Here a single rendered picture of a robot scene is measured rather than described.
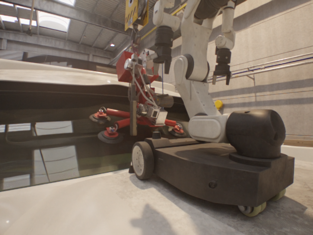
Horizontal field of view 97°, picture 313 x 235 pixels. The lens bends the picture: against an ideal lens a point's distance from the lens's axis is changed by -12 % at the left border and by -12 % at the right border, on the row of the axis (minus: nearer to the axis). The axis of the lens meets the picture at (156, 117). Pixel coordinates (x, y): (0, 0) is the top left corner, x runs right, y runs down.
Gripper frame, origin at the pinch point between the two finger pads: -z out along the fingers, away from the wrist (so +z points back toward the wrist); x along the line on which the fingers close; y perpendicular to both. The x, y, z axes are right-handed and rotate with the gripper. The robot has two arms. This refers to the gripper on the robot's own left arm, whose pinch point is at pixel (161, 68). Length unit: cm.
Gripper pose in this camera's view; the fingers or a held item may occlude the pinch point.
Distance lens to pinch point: 79.2
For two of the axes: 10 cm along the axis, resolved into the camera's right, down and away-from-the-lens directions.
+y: -8.8, -0.1, -4.8
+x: -4.7, -1.9, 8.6
